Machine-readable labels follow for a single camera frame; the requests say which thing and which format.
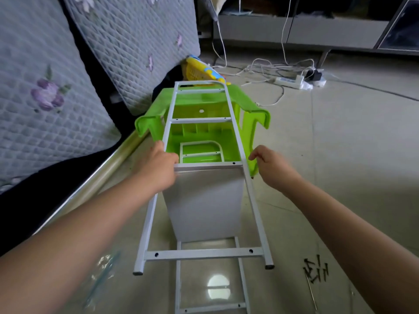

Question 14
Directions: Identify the person's left forearm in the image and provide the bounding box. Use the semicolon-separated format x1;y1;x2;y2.
0;173;161;314

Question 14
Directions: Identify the tangle of white cables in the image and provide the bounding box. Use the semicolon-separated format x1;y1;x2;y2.
211;0;322;107

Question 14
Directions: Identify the person's right hand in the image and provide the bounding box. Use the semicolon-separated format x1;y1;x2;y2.
248;144;302;194

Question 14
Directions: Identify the pile of black screws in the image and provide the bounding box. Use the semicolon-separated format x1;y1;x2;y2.
302;254;331;284

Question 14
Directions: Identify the person's right forearm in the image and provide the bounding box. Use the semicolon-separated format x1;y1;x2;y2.
282;178;419;314

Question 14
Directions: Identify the clear plastic screw bag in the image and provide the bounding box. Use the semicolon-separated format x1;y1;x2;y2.
82;252;122;309

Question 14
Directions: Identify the long dark cable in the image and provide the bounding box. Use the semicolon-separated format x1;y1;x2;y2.
326;76;419;102

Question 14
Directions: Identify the yellow plastic basket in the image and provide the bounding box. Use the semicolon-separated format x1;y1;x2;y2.
183;55;227;84

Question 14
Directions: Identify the white metal frame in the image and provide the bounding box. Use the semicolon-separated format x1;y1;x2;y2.
173;140;253;314
133;80;276;276

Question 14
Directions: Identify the grey textured furniture cover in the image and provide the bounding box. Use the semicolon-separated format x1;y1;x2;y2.
0;0;203;194

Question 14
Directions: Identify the long white power strip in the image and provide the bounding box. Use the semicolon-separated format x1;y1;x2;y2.
274;74;309;90

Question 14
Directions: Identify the chrome metal base rail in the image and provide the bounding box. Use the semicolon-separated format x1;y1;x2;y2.
36;130;149;233

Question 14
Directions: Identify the green plastic stool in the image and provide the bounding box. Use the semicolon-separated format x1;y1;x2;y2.
135;83;271;177

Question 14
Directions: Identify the person's left hand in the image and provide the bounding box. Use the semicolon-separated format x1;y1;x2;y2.
131;140;180;195

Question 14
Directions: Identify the white power strip with plugs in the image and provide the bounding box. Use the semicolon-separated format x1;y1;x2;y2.
303;67;327;88

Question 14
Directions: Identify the white wooden board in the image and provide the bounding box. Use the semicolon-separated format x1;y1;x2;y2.
161;165;246;242

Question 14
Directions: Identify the grey marble TV cabinet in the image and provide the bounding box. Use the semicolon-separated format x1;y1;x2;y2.
209;0;419;56

